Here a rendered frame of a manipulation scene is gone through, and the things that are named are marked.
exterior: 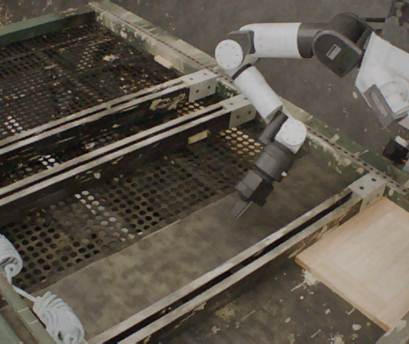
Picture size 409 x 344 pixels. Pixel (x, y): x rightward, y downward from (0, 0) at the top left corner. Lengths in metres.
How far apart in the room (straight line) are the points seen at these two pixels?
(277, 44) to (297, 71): 1.54
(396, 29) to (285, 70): 1.76
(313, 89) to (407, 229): 1.40
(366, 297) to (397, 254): 0.20
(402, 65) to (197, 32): 2.22
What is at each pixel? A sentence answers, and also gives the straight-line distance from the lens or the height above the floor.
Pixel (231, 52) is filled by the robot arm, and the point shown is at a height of 1.38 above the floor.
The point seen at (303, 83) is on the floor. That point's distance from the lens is 2.98.
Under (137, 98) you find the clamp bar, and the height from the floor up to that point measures 1.18.
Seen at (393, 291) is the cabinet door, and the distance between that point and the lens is 1.50.
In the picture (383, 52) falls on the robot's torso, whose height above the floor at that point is 1.36.
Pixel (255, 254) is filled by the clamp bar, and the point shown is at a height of 1.36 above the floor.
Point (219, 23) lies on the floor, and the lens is 3.36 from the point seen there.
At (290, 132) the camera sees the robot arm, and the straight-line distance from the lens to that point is 1.49.
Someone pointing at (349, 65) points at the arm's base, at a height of 1.33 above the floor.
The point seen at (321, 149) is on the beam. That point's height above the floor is 0.90.
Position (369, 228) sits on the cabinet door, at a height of 1.02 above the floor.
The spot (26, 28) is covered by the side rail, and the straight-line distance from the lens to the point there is 2.50.
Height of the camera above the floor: 2.58
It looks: 54 degrees down
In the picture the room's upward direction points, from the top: 76 degrees counter-clockwise
